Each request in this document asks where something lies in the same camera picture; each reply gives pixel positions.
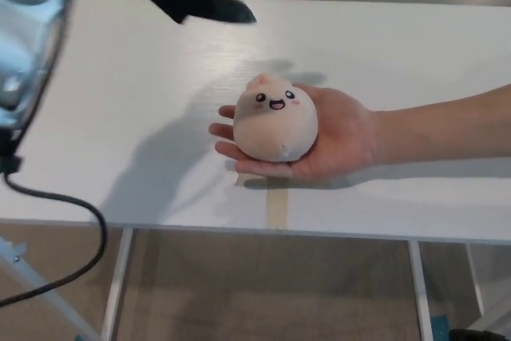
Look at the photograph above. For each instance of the white table leg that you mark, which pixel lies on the white table leg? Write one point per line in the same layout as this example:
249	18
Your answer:
117	285
476	281
420	289

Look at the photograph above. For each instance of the pink dumpling plush toy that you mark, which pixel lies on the pink dumpling plush toy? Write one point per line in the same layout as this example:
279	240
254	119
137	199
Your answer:
275	121

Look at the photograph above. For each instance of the teal tape piece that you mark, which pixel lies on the teal tape piece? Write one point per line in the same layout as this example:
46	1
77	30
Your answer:
440	329

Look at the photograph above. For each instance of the person's bare forearm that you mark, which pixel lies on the person's bare forearm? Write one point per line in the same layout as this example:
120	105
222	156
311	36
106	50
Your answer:
439	133

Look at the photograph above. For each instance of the person's bare hand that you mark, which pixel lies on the person's bare hand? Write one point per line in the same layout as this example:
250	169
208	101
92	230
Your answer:
343	137

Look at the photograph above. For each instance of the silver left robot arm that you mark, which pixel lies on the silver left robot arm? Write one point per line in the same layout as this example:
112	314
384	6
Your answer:
28	37

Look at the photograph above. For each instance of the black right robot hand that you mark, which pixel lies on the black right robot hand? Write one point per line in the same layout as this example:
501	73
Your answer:
479	336

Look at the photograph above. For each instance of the notched beige tape strip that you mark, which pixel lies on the notched beige tape strip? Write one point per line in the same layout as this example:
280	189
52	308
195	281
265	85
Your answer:
247	182

